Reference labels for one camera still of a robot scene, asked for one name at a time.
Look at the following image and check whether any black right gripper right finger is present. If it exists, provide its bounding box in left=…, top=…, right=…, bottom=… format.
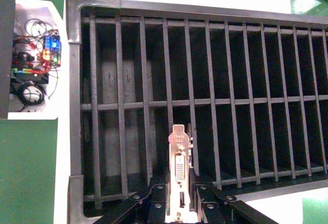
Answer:
left=194, top=182, right=280, bottom=224

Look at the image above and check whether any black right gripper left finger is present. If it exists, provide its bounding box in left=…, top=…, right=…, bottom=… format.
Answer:
left=93, top=184, right=170, bottom=224

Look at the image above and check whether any graphics card silver bracket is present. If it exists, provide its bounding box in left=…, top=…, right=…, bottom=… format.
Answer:
left=165, top=124, right=195, bottom=224

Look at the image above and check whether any white robot base open electronics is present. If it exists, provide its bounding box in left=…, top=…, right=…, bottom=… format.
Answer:
left=0, top=0, right=70, bottom=121

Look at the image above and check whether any black slotted plastic container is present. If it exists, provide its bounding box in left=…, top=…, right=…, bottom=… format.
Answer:
left=65, top=0, right=328, bottom=221

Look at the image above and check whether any blue relay circuit board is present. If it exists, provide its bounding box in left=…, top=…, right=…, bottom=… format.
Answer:
left=42, top=34, right=63, bottom=65

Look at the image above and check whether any white round wired device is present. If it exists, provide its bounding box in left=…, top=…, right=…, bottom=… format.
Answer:
left=22, top=85, right=44, bottom=104

